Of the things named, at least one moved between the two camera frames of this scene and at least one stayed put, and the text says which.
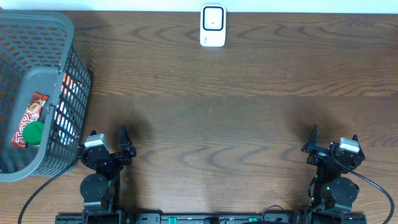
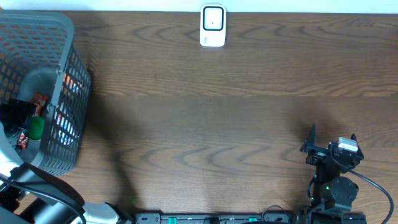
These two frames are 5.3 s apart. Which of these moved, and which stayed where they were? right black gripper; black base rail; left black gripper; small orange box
Moved: left black gripper
Stayed: small orange box; black base rail; right black gripper
